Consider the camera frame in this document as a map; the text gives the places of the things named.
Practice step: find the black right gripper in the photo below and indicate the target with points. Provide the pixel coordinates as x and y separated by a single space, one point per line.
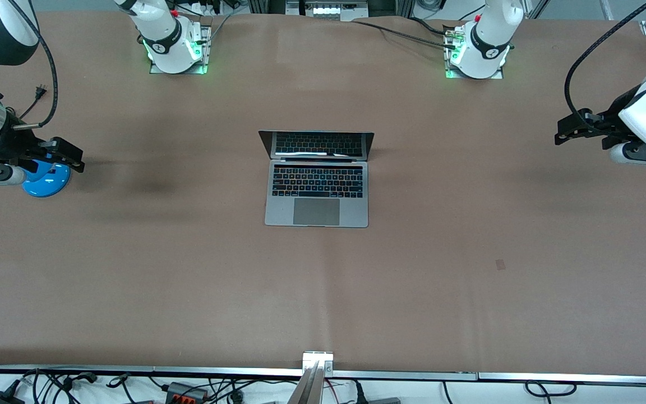
10 145

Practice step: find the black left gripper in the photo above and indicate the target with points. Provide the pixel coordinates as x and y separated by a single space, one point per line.
610 119

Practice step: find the grey silver laptop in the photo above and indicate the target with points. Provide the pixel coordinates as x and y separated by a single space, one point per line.
317 213

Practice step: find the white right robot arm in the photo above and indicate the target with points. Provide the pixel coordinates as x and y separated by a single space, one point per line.
160 33

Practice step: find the blue desk lamp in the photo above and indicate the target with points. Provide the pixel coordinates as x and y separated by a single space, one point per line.
48 182

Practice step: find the small brown tape patch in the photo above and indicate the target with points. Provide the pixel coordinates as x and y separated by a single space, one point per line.
501 264

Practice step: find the black power adapter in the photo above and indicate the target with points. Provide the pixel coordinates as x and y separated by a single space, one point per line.
0 399

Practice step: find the orange black connector block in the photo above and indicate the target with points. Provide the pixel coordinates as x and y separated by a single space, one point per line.
185 391

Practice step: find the white socket panel device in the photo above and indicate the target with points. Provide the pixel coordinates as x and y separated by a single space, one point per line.
328 10

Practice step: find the black power plug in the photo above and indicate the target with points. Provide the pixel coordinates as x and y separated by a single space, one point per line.
359 395

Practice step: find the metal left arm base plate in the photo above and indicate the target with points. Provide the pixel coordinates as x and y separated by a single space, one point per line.
447 70

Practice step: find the aluminium table edge rail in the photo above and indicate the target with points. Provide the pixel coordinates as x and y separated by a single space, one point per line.
216 371

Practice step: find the aluminium camera mount pole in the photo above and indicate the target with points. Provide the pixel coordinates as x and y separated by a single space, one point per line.
314 376

